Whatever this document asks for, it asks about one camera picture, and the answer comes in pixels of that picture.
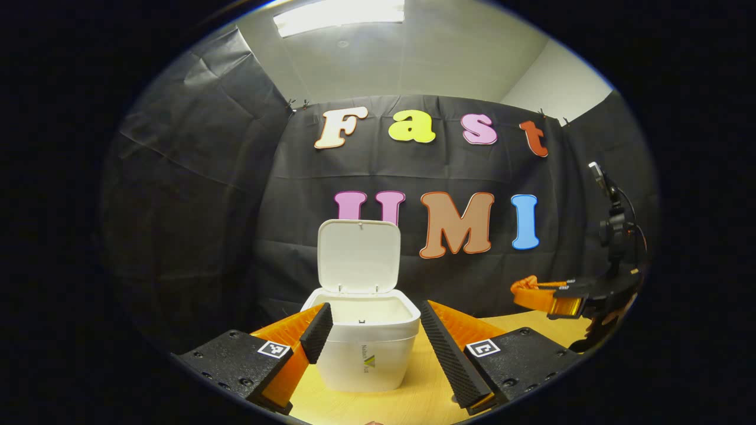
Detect ceiling light panel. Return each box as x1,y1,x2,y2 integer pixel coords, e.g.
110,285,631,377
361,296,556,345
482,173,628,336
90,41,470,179
273,0,406,38

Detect black backdrop cloth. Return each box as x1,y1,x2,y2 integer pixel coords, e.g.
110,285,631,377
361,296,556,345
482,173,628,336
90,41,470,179
100,27,659,355

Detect white desktop garbage bin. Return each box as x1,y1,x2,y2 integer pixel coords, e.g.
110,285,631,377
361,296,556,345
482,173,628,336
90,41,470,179
301,219,422,394

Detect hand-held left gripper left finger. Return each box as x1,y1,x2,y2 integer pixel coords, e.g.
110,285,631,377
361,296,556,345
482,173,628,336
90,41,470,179
171,302,334,416

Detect wooden desktop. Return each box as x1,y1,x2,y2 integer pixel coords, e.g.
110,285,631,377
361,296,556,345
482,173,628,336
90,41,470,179
251,310,591,425

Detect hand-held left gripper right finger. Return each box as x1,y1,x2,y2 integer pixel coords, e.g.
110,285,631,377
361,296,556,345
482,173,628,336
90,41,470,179
418,299,583,416

